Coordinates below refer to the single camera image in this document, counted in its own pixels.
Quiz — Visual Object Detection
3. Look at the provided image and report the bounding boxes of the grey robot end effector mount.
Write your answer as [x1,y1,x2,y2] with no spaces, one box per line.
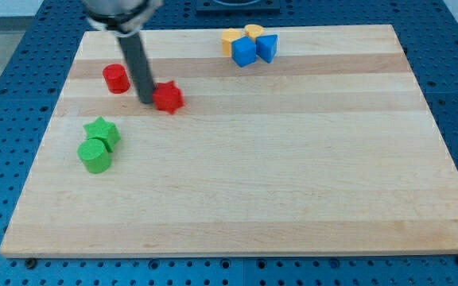
[81,0,163,37]

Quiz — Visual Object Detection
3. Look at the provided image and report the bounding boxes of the light wooden board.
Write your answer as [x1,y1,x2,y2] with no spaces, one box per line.
[0,25,458,258]

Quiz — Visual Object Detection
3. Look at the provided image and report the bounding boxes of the blue triangle block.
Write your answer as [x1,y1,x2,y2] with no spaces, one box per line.
[256,34,278,64]

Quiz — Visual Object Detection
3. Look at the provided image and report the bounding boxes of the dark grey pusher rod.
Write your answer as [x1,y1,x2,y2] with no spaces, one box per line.
[118,32,155,104]

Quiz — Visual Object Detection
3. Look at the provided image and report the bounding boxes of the green star block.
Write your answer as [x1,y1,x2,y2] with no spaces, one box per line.
[83,117,121,153]

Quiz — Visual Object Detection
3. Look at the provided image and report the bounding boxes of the yellow cylinder block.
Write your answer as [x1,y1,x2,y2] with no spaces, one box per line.
[244,24,264,42]

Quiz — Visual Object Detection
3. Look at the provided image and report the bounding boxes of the yellow pentagon block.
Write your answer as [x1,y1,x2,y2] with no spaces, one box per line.
[221,28,242,56]

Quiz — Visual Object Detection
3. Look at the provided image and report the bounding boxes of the red cylinder block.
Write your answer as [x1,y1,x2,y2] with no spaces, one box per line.
[103,64,130,94]

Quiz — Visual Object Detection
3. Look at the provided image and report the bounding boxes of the red star block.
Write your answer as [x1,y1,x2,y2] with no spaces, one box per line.
[153,81,184,114]

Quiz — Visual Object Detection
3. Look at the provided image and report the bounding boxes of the green cylinder block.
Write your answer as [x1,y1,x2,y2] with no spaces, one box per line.
[77,139,111,174]

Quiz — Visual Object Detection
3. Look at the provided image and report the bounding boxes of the blue cube block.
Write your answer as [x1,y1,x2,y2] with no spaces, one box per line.
[231,37,257,68]

